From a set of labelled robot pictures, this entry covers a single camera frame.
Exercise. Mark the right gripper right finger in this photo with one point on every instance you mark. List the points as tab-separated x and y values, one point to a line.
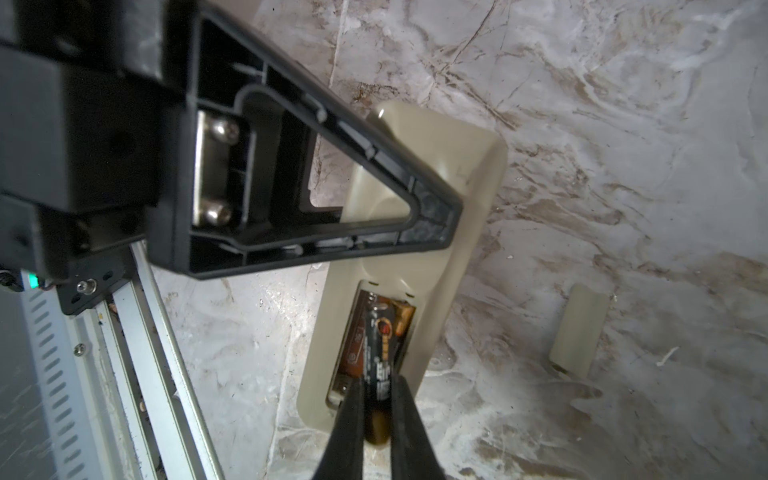
412	455

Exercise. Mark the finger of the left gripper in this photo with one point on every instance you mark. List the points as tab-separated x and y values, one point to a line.
236	184

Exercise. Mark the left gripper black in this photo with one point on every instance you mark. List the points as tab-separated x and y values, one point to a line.
85	90

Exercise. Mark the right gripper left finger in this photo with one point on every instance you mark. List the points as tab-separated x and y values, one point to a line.
344	453

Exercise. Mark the AAA battery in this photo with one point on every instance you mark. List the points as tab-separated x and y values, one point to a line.
351	358
379	333

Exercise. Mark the beige battery compartment cover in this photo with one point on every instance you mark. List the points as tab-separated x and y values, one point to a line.
581	326

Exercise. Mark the white ventilation grille strip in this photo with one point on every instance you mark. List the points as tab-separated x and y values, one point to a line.
74	441

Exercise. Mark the aluminium mounting rail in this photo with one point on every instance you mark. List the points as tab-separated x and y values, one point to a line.
168	437

